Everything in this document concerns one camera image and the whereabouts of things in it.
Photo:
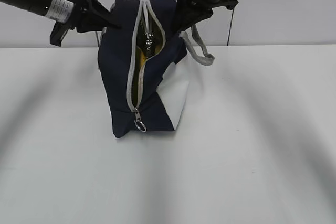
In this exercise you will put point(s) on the navy and white lunch bag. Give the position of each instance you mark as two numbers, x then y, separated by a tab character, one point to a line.
151	98

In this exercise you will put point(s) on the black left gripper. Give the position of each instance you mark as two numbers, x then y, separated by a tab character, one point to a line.
82	15

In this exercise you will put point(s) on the yellow banana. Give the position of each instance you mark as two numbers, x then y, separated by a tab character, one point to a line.
140	57

